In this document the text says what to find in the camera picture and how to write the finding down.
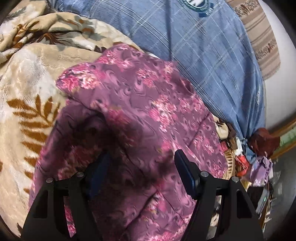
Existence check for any red shiny bag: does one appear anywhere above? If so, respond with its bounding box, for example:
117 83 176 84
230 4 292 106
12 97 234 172
235 154 250 177

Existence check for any beige leaf pattern blanket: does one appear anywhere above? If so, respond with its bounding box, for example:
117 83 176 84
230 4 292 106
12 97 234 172
1 1 134 236

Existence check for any striped beige pillow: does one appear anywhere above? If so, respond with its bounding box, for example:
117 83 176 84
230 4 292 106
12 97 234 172
227 0 280 80

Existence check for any lilac floral garment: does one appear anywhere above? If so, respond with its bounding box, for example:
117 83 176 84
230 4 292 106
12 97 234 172
245 157 273 187

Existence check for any blue plaid quilt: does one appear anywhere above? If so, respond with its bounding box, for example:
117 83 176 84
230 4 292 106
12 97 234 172
51 0 265 159

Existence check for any purple floral shirt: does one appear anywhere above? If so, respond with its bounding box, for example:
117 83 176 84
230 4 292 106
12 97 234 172
29 44 227 240

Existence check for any dark red cloth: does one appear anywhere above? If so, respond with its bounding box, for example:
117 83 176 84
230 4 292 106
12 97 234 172
247 128 280 158

